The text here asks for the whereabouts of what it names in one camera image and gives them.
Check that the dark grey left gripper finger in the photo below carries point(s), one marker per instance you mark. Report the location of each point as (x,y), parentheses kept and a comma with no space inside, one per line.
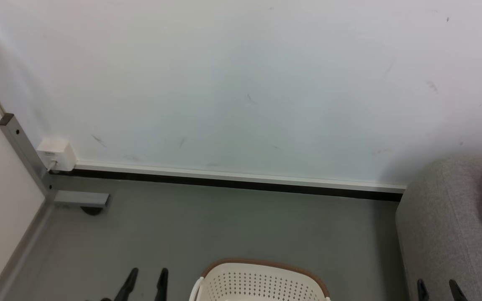
(162,286)
(127,286)

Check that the grey metal frame post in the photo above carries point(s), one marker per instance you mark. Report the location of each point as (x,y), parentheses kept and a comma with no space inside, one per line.
(25,152)

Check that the white perforated laundry basket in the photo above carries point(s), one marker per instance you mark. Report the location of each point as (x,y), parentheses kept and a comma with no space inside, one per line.
(262,282)

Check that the grey metal frame foot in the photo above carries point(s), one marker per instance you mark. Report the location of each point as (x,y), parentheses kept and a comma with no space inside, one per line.
(80,198)

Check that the black round foot pad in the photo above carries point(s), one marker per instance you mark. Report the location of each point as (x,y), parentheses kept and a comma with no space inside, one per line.
(92,210)

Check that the grey fabric sofa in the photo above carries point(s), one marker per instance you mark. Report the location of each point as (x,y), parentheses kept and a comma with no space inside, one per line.
(446,234)

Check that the white wall outlet box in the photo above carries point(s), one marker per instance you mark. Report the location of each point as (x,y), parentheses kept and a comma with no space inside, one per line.
(56,154)

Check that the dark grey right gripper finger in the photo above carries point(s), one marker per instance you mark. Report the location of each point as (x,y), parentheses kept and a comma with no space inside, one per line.
(457,292)
(422,291)

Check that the white and black baseboard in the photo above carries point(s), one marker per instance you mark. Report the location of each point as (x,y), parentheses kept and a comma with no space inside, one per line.
(232,179)

